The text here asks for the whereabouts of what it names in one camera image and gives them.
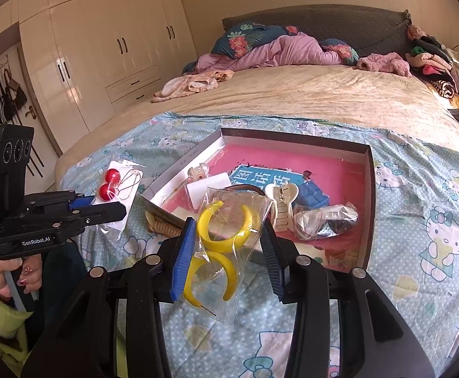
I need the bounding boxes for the red ball earrings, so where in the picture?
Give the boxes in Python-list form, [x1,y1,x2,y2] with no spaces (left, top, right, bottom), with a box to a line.
[92,160,145,240]

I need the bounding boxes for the yellow hoop earrings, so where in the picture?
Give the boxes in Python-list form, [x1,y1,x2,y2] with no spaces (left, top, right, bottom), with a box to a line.
[183,188,273,324]

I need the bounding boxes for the cream hair claw clip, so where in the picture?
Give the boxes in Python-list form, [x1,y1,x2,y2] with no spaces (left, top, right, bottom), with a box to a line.
[264,183,299,233]

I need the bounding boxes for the white card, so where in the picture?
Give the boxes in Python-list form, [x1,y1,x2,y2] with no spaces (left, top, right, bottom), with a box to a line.
[186,172,231,210]

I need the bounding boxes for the pearl hair claw clip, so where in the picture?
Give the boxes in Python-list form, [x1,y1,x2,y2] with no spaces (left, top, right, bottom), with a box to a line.
[188,163,210,182]

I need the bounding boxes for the maroon leather wristwatch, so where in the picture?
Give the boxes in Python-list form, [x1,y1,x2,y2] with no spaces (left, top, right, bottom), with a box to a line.
[227,184,265,196]

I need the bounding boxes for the green sleeve left forearm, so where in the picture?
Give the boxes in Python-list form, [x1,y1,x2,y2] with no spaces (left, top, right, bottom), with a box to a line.
[0,299,30,377]

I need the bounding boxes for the clear bag with dark jewelry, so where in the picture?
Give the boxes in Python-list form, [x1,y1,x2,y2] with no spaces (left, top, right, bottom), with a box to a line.
[293,202,359,242]

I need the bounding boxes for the left hand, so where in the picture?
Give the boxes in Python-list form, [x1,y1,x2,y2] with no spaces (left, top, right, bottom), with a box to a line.
[0,254,42,301]

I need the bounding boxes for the beige wooden bead hair clip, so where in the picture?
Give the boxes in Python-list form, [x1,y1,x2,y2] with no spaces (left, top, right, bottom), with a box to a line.
[145,211,182,238]

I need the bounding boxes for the blue pill box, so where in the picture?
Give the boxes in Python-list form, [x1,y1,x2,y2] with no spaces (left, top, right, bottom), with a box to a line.
[295,181,329,209]

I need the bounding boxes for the grey cardboard box tray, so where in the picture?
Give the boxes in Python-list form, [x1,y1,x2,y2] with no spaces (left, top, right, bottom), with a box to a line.
[141,127,377,272]

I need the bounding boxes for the hanging handbags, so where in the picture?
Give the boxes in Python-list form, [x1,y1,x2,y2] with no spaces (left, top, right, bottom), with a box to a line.
[0,66,28,124]

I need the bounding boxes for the Hello Kitty blue quilt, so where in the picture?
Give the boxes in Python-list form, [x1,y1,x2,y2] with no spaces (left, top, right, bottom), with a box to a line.
[59,113,459,377]

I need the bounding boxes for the peach clothes pile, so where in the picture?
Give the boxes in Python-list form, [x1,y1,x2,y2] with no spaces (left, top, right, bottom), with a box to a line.
[152,70,234,102]

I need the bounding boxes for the white wardrobe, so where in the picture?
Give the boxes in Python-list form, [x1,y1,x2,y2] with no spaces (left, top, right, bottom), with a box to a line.
[0,0,195,152]

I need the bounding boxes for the beige bed cover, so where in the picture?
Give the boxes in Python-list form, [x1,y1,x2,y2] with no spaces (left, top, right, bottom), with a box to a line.
[55,65,459,182]

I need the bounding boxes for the purple blanket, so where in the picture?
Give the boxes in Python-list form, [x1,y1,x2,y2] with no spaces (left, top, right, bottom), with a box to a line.
[195,32,343,72]

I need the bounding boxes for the floral dark blue pillow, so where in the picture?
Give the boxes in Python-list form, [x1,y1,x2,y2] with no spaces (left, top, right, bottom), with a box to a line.
[182,21,360,76]

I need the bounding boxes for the pink crumpled garment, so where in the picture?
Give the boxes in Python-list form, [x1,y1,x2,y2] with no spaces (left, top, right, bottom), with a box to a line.
[357,52,412,77]

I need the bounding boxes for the grey headboard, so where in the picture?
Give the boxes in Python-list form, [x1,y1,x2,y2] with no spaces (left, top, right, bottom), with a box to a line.
[222,4,412,57]

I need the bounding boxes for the pile of mixed clothes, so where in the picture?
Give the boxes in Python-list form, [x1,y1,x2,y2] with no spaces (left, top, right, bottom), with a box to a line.
[406,24,459,122]

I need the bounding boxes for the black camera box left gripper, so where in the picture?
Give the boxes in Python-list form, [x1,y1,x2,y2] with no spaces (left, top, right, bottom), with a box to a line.
[0,124,35,222]

